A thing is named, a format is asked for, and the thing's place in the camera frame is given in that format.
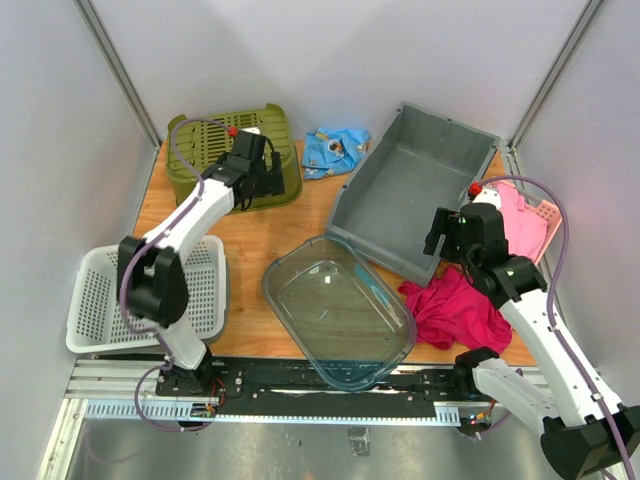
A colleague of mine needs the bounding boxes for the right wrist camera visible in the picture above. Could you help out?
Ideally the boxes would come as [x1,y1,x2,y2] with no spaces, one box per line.
[468,182,502,210]

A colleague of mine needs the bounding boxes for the pink plastic basket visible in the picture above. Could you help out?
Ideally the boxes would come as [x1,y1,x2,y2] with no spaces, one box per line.
[491,181,562,264]

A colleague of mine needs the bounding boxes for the light pink cloth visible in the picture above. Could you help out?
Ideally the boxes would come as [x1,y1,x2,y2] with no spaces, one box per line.
[493,183,548,262]

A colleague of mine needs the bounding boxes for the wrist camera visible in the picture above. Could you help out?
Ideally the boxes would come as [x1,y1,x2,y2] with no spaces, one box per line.
[468,182,502,210]
[227,126,262,142]

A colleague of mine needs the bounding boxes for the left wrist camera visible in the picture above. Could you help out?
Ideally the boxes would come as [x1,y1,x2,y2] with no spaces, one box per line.
[227,126,262,142]

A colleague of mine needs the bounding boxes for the magenta cloth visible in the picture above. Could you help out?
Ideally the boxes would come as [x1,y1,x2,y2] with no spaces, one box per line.
[398,266,513,353]

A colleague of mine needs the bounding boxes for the clear blue plastic tub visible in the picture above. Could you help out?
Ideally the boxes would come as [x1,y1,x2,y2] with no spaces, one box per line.
[262,235,417,392]

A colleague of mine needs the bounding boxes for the aluminium cable duct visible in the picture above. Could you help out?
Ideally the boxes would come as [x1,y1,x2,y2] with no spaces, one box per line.
[84,402,461,427]

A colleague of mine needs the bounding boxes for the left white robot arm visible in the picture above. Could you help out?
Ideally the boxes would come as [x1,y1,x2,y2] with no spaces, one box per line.
[117,130,285,396]

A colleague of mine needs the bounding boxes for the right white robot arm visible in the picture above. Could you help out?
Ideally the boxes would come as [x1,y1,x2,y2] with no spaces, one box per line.
[424,203,639,479]

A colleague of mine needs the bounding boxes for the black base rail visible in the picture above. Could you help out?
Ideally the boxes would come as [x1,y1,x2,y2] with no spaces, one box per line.
[154,355,501,420]

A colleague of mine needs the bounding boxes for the white perforated plastic basket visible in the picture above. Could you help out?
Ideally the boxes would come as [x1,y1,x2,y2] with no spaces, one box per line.
[66,235,230,354]

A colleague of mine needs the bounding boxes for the blue patterned cloth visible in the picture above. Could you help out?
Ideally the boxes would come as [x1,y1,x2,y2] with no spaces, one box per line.
[301,128,371,180]

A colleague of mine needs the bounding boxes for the large grey plastic bin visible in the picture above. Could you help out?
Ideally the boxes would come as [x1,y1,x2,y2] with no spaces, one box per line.
[325,102,501,285]

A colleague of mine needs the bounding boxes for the olive green plastic basin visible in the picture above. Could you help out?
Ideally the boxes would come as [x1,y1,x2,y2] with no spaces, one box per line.
[165,103,302,211]

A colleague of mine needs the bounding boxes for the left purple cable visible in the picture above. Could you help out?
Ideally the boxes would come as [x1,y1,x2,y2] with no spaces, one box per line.
[117,117,239,434]

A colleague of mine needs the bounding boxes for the purple cable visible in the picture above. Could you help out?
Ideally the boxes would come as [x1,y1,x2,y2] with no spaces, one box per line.
[469,174,636,476]
[117,117,239,434]

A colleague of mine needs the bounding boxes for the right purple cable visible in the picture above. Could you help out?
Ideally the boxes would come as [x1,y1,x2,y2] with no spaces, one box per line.
[469,174,636,476]

